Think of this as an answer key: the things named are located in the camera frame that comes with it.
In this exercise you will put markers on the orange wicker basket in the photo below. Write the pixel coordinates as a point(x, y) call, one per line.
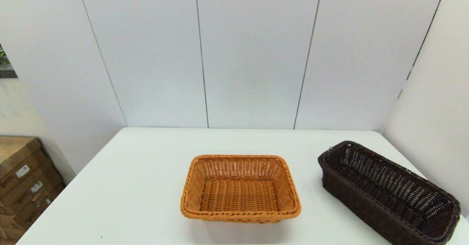
point(238, 195)

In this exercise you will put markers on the cardboard box with white label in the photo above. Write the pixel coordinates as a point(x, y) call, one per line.
point(22, 188)
point(36, 208)
point(14, 153)

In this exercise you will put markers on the dark brown wicker basket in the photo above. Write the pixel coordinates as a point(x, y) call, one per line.
point(366, 197)

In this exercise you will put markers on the framed plant picture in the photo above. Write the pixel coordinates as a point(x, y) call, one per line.
point(5, 67)

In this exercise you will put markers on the plain cardboard box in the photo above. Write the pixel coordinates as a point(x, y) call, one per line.
point(7, 226)

